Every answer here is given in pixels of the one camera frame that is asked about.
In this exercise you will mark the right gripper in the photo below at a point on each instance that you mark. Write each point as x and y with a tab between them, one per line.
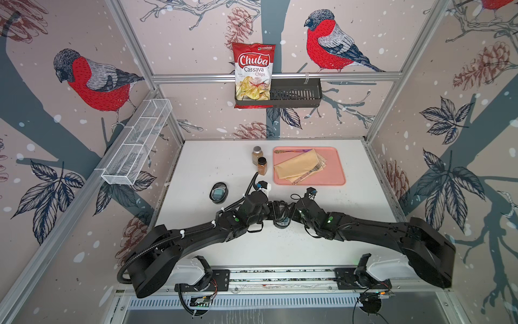
295	212

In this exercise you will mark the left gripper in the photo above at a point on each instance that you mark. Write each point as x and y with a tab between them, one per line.
268	206

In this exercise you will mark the teal charger plug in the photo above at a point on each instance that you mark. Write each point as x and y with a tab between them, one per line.
218	194

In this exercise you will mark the clear pouch black zipper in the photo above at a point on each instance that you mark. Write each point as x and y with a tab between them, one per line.
218	185

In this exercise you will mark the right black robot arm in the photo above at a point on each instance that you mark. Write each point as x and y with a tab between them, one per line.
429	253

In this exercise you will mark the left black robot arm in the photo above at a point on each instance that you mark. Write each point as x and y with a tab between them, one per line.
150	264

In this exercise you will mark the clear pouch far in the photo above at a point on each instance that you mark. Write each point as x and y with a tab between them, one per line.
281	213

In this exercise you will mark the orange pepper spice jar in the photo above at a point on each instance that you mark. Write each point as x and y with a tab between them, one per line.
262	166

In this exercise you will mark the yellow folded napkin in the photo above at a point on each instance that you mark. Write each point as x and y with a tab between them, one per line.
293	168

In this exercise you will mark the pink tray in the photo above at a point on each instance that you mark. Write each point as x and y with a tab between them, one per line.
331	175

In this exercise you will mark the shichimi spice jar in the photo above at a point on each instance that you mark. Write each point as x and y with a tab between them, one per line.
257	153

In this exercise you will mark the Chuba cassava chips bag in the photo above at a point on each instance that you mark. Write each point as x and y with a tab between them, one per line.
253	74

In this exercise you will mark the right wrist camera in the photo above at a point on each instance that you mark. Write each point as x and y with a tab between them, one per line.
311	193

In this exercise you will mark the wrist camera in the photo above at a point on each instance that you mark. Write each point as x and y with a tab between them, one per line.
265	187
311	193

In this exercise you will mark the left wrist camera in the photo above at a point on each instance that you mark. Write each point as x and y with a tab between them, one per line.
265	187

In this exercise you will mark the pink handled fork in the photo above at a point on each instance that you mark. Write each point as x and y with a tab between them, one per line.
318	167

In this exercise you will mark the pink handled spoon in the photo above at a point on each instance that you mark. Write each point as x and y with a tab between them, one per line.
292	151

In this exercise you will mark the black wall basket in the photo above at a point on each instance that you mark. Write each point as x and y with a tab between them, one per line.
288	93

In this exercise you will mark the white wire mesh shelf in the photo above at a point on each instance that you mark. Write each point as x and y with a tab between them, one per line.
129	160

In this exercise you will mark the aluminium frame rail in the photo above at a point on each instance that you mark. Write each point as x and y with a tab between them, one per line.
166	79

